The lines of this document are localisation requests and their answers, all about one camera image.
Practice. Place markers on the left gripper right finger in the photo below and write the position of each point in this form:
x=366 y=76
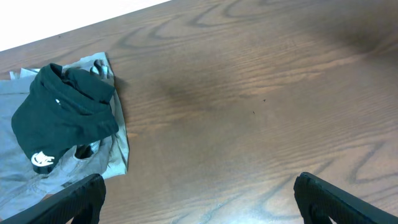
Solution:
x=321 y=202

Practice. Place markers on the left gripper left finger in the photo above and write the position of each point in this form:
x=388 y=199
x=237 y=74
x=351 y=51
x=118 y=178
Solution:
x=79 y=203

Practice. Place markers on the dark navy t-shirt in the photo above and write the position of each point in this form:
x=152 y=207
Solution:
x=63 y=109

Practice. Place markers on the folded grey shorts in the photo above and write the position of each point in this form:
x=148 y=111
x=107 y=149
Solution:
x=21 y=187

